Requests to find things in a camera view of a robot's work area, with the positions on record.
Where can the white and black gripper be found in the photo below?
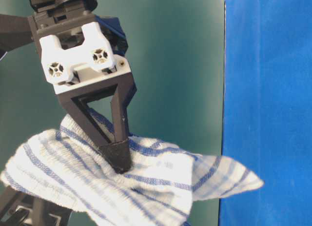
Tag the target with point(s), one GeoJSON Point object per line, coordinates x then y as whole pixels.
{"type": "Point", "coordinates": [83, 54]}

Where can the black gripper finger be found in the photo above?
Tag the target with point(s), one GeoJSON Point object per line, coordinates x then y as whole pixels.
{"type": "Point", "coordinates": [15, 208]}
{"type": "Point", "coordinates": [46, 213]}

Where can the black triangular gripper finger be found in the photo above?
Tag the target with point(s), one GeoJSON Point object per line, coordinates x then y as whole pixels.
{"type": "Point", "coordinates": [116, 151]}

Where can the blue cloth backdrop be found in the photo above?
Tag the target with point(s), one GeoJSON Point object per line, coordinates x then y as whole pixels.
{"type": "Point", "coordinates": [267, 121]}

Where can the white blue-striped towel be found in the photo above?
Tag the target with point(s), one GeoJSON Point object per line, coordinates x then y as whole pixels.
{"type": "Point", "coordinates": [65, 167]}

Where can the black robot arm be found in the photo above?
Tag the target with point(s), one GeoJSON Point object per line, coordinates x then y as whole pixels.
{"type": "Point", "coordinates": [15, 31]}

